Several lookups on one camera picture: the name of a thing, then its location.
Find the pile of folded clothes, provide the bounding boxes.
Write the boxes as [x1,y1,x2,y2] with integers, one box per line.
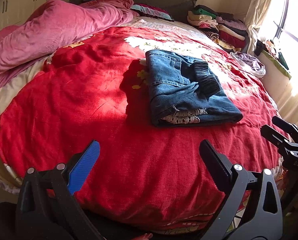
[187,5,250,53]

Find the cream curtain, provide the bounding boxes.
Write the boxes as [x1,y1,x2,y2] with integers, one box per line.
[244,0,272,54]

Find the cluttered windowsill items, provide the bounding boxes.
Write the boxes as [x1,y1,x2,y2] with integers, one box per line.
[254,40,292,80]

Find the pink quilt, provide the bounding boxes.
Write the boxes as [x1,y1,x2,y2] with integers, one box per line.
[0,0,135,88]

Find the person's left hand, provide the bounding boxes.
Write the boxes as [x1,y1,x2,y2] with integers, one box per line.
[132,233,153,240]

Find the window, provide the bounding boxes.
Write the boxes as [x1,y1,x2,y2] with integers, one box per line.
[260,0,298,56]

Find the blue denim lace-trimmed pants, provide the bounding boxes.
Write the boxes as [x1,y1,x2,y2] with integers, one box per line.
[145,49,243,126]

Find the red floral bedspread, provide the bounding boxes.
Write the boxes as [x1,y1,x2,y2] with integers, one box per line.
[0,18,282,235]

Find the bag of light clothes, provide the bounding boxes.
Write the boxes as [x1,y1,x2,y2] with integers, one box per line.
[230,51,266,78]

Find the colourful patterned pillow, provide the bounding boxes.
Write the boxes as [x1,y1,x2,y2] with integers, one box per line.
[131,4,174,22]

